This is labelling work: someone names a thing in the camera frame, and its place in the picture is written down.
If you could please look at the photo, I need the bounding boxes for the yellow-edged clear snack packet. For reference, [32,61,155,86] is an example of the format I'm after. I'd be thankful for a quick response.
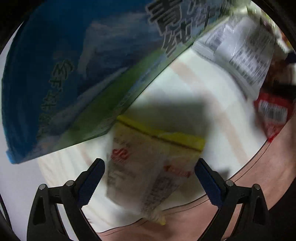
[106,115,205,225]

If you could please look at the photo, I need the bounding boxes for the silver grey snack packet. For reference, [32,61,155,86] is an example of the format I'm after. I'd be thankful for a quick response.
[192,15,275,100]

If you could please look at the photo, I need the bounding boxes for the red snack packet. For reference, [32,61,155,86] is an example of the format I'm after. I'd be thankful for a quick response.
[253,91,295,143]

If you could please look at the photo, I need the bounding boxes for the blue printed cardboard milk box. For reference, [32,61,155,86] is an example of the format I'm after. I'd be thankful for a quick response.
[1,1,233,164]

